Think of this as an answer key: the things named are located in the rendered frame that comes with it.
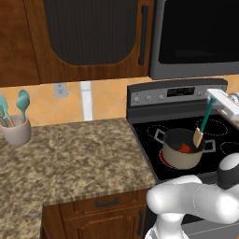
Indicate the beige cooking pot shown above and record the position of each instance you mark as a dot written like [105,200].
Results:
[182,160]

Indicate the grey wall socket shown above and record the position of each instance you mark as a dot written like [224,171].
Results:
[60,90]

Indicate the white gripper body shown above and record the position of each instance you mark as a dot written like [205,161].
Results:
[223,101]

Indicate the white wall strip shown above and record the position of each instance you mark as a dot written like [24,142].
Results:
[87,101]

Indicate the wooden drawer front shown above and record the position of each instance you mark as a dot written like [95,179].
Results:
[102,203]

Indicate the grey microwave oven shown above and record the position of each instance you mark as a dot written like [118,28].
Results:
[193,31]

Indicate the plain wooden cupboard door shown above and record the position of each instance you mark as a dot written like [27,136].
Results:
[15,40]

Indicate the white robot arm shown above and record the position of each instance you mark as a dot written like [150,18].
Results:
[174,199]

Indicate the red bell pepper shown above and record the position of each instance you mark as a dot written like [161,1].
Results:
[185,148]

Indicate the grey stove knob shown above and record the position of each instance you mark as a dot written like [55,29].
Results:
[148,98]
[136,99]
[161,97]

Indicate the wooden base cupboard door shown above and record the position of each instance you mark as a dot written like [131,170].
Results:
[105,225]

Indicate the beige utensil cup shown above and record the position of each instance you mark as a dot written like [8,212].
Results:
[17,133]

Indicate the teal spoon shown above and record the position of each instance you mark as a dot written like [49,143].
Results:
[23,101]

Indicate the wooden cupboard door dark panel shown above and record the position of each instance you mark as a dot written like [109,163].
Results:
[90,34]

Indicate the black and grey stove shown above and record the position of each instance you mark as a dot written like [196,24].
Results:
[146,130]

